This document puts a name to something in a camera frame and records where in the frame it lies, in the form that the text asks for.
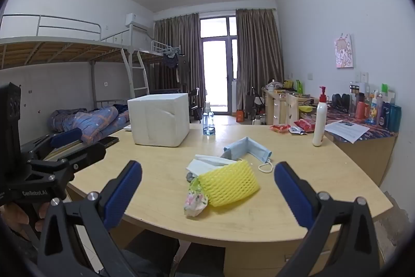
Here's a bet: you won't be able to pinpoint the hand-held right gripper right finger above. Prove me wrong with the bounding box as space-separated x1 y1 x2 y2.
274 162 381 277

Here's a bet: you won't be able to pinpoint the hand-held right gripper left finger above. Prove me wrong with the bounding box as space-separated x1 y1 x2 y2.
37 160 143 277

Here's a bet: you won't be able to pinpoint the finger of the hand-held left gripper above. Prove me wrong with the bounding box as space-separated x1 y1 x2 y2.
21 128 83 161
26 142 107 182

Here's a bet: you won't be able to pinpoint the yellow foam net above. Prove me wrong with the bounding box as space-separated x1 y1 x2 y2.
198 158 260 208

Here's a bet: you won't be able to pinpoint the white foam box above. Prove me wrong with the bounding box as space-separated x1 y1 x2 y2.
127 93 190 148

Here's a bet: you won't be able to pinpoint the person's left hand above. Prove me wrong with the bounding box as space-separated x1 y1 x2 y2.
0 203 49 236

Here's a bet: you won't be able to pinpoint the black smartphone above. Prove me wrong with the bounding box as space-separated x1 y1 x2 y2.
96 136 119 148

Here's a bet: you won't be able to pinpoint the blue checked blanket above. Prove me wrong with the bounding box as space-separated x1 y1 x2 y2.
49 104 131 145

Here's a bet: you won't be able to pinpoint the blue face mask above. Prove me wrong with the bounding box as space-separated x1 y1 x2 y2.
221 137 274 174

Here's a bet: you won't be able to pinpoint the orange-red snack packet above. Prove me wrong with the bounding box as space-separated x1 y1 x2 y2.
269 123 291 134

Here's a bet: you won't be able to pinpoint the green snack packet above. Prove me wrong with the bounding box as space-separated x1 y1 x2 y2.
184 177 210 217

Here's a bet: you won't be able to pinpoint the large red snack packet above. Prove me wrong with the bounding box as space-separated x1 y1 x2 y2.
293 119 316 131

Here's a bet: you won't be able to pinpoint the white lotion pump bottle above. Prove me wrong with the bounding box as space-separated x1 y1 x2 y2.
312 86 329 147

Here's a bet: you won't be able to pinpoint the wooden smiley chair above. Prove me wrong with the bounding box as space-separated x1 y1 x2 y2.
285 93 301 126

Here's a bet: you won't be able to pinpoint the printed paper sheet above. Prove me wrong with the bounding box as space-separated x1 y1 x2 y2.
324 120 371 144

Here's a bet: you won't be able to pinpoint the white eraser block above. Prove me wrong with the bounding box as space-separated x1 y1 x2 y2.
186 154 243 181

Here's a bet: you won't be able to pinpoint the metal bunk bed with ladder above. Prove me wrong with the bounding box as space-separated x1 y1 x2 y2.
0 14 150 148

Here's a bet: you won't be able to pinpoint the patterned desk cloth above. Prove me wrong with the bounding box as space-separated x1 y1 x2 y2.
301 103 399 139

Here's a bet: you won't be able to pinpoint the light wooden drawer desk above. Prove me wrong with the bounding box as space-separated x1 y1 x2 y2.
262 87 320 126

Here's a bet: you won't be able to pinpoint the black folding trolley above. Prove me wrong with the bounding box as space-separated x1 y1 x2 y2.
244 87 265 119

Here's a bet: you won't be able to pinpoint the clear spray bottle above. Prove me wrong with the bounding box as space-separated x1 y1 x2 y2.
203 111 216 136

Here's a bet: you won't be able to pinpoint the black headphones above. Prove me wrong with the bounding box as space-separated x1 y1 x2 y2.
331 93 351 109

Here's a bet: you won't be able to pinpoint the black folding chair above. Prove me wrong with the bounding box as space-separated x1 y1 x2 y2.
187 88 202 120

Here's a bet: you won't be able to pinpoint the row of toiletry bottles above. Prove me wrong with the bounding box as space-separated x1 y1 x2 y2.
348 82 403 133

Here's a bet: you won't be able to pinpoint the dark hanging clothes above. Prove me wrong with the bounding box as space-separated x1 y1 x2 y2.
162 48 183 70

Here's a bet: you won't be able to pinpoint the white air conditioner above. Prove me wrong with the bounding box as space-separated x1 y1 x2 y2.
125 13 155 34

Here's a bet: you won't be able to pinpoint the brown curtain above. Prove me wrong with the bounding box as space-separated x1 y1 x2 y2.
153 13 202 96
235 8 285 109

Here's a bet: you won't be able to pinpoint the glass balcony door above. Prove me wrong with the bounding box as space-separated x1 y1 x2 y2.
199 16 239 114

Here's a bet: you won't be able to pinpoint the cartoon wall poster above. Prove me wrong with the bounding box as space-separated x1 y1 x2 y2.
334 33 354 69

